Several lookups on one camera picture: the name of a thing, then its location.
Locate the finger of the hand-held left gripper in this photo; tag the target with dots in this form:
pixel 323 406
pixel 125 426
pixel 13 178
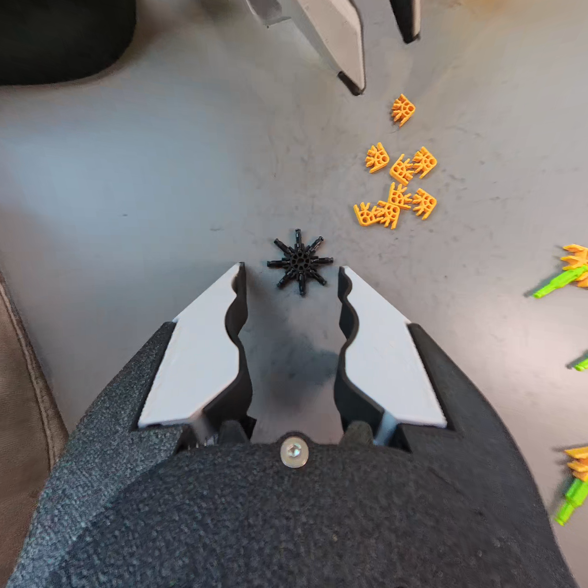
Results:
pixel 406 18
pixel 335 32

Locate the black snowflake connector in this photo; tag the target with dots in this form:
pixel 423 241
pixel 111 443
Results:
pixel 301 262

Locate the blue green yellow assembly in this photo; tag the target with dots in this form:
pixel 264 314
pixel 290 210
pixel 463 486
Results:
pixel 572 496

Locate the orange fan connector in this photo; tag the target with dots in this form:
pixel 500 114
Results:
pixel 390 216
pixel 402 170
pixel 425 203
pixel 403 109
pixel 399 196
pixel 376 158
pixel 366 215
pixel 425 161

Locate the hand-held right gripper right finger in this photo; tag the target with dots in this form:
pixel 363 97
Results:
pixel 390 367

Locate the blue green assembly with red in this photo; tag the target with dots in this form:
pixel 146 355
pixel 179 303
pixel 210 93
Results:
pixel 565 278

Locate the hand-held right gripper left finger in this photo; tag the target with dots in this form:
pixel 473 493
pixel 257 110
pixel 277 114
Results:
pixel 197 367

